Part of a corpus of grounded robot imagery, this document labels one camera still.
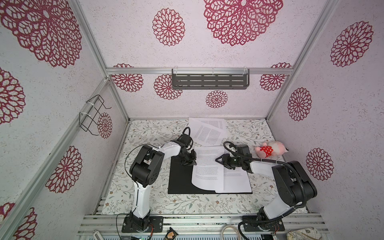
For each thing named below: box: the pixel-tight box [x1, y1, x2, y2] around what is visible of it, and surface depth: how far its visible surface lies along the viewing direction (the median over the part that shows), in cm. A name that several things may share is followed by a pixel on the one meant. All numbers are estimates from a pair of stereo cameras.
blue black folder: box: [167, 155, 253, 194], surface depth 87 cm
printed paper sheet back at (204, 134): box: [188, 121, 228, 147], surface depth 112 cm
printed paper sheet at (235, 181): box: [215, 166, 252, 193], surface depth 89 cm
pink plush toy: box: [255, 141, 289, 159], surface depth 97 cm
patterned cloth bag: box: [286, 227, 322, 240], surface depth 70 cm
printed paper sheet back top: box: [189, 117, 226, 131], surface depth 123 cm
